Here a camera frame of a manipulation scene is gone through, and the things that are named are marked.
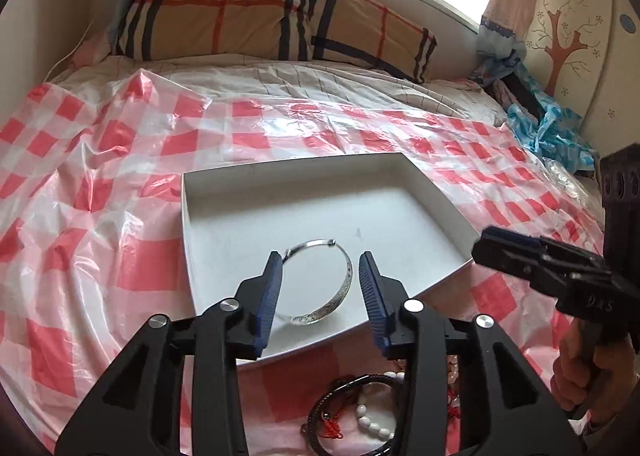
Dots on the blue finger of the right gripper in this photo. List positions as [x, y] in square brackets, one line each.
[517, 267]
[497, 243]

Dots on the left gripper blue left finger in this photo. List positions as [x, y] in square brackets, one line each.
[269, 284]

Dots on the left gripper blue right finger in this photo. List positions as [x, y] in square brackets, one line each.
[372, 289]

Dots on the engraved silver bangle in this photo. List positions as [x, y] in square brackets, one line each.
[334, 303]

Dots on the right hand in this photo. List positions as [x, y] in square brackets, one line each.
[571, 375]

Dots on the white shallow cardboard box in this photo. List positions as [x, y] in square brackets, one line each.
[320, 214]

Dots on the blue white plastic bag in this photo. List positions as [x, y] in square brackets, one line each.
[556, 134]

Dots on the tree decorated headboard panel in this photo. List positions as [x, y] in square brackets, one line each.
[585, 53]

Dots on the right pink curtain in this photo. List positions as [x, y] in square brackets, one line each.
[503, 28]

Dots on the right plaid pillow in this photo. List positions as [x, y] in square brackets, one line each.
[367, 33]

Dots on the plaid pillow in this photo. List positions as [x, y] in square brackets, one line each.
[164, 29]
[367, 33]

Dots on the left plaid pillow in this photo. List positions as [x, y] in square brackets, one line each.
[164, 29]

